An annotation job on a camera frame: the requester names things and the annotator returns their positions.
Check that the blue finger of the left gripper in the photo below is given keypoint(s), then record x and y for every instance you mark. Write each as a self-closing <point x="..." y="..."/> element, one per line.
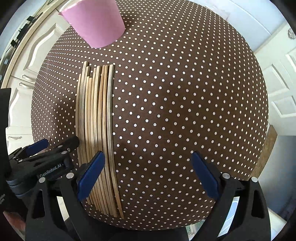
<point x="36" y="147"/>
<point x="70" y="142"/>

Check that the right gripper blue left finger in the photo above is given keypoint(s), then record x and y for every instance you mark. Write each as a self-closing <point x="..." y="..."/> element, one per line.
<point x="88" y="175"/>

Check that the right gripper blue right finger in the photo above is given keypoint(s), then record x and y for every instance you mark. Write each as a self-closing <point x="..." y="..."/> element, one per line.
<point x="208" y="175"/>

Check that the wooden chopstick short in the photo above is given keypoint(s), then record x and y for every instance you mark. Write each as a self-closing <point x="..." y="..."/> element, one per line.
<point x="88" y="112"/>

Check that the pink paper cup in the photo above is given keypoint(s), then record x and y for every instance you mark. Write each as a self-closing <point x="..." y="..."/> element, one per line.
<point x="99" y="23"/>

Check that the wooden chopstick tall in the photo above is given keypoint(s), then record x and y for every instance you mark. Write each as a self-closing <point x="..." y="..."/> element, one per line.
<point x="84" y="155"/>

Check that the cream kitchen base cabinets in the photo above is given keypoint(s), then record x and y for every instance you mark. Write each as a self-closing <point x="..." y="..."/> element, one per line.
<point x="22" y="72"/>

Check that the brown polka dot tablecloth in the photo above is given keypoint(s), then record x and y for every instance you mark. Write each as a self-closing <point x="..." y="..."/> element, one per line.
<point x="185" y="80"/>

